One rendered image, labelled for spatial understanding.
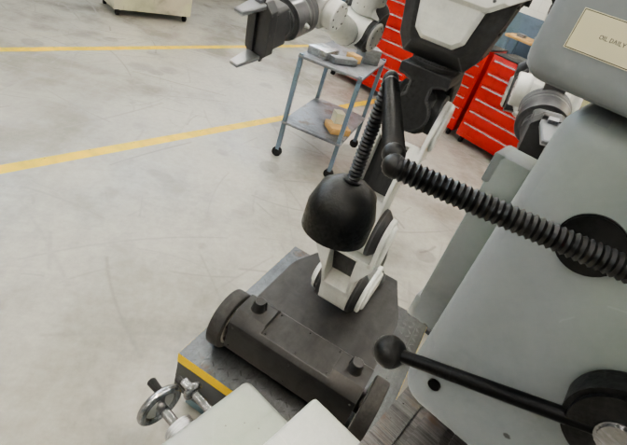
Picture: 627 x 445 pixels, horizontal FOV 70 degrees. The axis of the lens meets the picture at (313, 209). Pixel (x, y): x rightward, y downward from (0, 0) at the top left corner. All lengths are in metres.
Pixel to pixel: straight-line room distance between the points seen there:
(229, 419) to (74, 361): 1.09
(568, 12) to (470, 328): 0.24
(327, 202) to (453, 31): 0.74
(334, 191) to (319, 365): 1.04
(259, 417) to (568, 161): 0.93
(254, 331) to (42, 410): 0.87
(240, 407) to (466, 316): 0.80
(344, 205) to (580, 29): 0.23
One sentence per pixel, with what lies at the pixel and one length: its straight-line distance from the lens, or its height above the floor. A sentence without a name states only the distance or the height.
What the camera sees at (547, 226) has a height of 1.58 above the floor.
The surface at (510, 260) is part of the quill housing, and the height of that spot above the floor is 1.51.
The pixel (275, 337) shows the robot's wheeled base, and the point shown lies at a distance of 1.45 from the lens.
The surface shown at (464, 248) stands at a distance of 0.47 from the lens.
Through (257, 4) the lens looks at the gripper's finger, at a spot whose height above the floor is 1.51.
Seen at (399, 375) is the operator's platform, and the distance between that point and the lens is 1.78.
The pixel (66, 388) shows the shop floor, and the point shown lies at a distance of 2.03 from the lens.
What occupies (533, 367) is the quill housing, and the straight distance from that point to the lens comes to 0.41.
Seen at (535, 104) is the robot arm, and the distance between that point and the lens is 0.87.
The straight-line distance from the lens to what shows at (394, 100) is 0.33.
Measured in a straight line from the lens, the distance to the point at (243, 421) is 1.12.
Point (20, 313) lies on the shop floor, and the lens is 2.28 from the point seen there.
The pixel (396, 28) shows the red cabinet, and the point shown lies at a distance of 5.73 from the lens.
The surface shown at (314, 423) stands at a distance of 1.01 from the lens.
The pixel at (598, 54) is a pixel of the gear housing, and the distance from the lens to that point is 0.31.
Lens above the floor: 1.68
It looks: 32 degrees down
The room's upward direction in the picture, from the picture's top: 19 degrees clockwise
